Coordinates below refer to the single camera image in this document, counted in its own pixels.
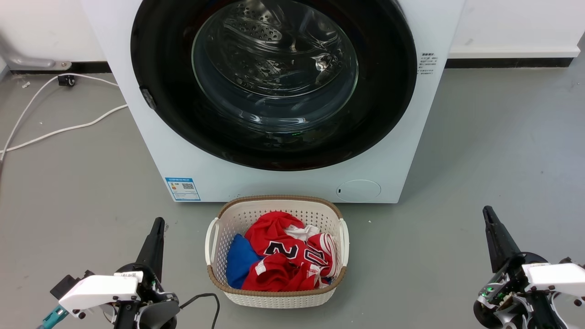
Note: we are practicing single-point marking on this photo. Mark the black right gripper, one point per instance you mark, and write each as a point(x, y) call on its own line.
point(514, 278)

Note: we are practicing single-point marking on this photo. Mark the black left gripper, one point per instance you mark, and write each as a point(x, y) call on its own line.
point(153, 285)

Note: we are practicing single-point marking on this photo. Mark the black round glass washer door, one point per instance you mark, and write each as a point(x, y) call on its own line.
point(160, 68)

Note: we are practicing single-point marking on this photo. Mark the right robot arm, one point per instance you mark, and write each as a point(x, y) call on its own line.
point(544, 315)

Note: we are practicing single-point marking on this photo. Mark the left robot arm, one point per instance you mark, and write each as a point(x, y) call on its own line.
point(125, 317)

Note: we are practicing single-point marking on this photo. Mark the white front-load washing machine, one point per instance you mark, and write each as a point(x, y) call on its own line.
point(283, 183)

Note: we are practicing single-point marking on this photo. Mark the blue energy label sticker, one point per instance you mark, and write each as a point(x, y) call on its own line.
point(183, 189)

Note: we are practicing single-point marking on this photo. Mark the blue cloth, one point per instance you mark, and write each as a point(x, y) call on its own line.
point(240, 260)

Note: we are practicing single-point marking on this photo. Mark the red basketball jersey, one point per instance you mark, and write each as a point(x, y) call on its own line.
point(274, 228)

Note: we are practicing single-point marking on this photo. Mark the white plastic laundry basket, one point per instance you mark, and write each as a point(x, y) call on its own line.
point(274, 299)

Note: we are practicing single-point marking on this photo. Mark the round white filter cover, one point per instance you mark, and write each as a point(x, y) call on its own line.
point(358, 191)

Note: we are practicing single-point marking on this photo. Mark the white garment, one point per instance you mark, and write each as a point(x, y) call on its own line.
point(306, 232)

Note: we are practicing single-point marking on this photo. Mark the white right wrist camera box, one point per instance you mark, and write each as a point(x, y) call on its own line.
point(557, 276)

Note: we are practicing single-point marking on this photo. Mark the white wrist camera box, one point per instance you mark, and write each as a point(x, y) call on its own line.
point(557, 276)
point(98, 290)

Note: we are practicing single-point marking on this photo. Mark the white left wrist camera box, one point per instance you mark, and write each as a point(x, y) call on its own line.
point(98, 290)

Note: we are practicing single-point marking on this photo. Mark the grey wall pipe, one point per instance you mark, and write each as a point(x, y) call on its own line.
point(27, 61)

